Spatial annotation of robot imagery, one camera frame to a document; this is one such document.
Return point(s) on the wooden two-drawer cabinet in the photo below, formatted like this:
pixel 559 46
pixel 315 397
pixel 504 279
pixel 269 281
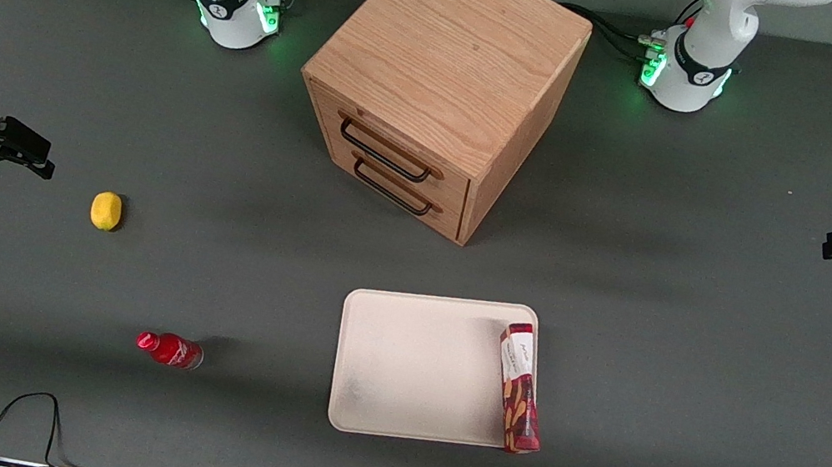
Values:
pixel 456 46

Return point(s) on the red tartan cookie box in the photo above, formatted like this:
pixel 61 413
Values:
pixel 520 395

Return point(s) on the cream plastic tray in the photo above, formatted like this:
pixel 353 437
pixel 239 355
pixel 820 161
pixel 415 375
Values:
pixel 427 366

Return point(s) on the yellow lemon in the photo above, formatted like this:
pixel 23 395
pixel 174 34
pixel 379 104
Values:
pixel 105 210

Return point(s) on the red soda bottle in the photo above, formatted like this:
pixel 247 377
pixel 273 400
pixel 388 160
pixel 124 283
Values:
pixel 172 350

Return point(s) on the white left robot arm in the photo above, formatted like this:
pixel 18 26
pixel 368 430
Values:
pixel 707 37

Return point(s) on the wooden drawer front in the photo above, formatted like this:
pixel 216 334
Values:
pixel 456 188
pixel 450 221

